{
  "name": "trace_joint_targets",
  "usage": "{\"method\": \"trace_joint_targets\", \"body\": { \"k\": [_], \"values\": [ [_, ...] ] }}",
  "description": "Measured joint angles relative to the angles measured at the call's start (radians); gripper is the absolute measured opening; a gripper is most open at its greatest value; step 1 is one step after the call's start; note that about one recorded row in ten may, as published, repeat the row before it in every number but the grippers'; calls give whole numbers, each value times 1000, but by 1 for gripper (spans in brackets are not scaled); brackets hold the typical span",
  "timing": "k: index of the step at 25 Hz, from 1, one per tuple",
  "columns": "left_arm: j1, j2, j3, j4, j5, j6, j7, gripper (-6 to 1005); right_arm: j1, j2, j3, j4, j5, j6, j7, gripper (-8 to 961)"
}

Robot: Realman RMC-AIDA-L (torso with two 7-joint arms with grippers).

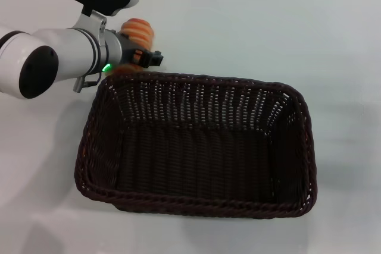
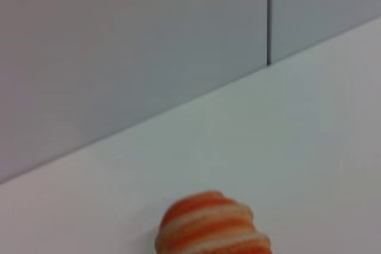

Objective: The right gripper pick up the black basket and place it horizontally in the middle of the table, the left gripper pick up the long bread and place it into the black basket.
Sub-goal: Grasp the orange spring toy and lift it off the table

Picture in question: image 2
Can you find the orange striped bread roll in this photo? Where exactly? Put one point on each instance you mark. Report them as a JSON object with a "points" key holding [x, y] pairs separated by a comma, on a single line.
{"points": [[214, 227]]}

